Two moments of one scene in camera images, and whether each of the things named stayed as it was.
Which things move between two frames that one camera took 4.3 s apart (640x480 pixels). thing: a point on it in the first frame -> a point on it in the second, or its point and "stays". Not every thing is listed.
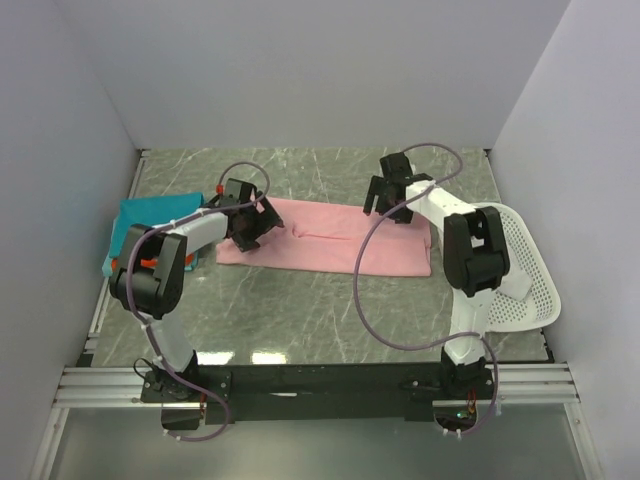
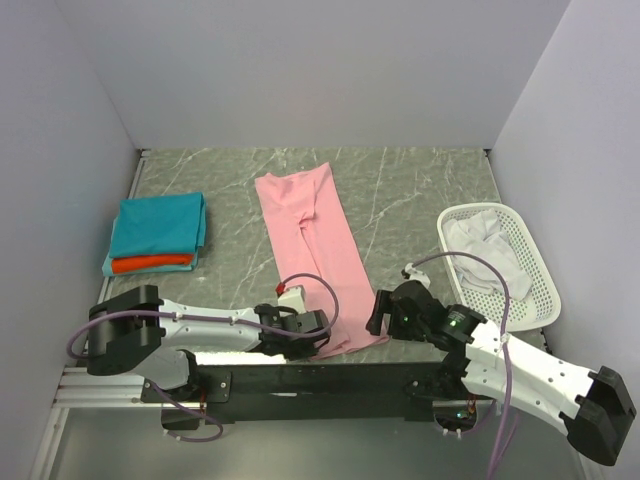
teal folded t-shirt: (150, 211) stays
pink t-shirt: (310, 236) -> (315, 235)
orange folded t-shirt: (152, 262) stays
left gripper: (267, 220) -> (304, 352)
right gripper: (377, 187) -> (385, 304)
